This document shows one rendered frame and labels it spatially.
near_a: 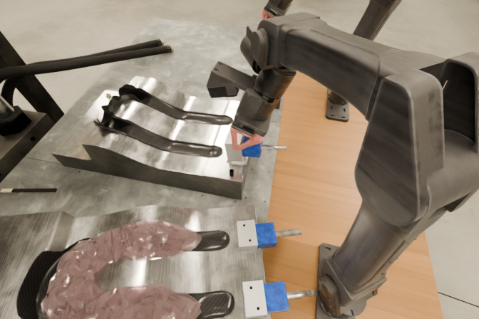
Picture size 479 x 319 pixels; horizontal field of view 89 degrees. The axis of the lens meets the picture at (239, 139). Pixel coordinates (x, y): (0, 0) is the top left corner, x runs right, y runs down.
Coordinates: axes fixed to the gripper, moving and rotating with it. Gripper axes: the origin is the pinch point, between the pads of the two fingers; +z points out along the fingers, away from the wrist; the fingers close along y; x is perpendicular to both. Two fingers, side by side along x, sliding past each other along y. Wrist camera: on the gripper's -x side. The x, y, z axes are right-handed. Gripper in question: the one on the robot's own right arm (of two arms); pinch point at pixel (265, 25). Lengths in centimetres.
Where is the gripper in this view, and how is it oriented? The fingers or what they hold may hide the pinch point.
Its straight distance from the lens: 97.0
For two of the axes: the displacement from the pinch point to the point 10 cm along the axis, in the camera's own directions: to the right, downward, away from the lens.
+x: 8.1, 5.7, 1.5
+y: -4.0, 7.1, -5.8
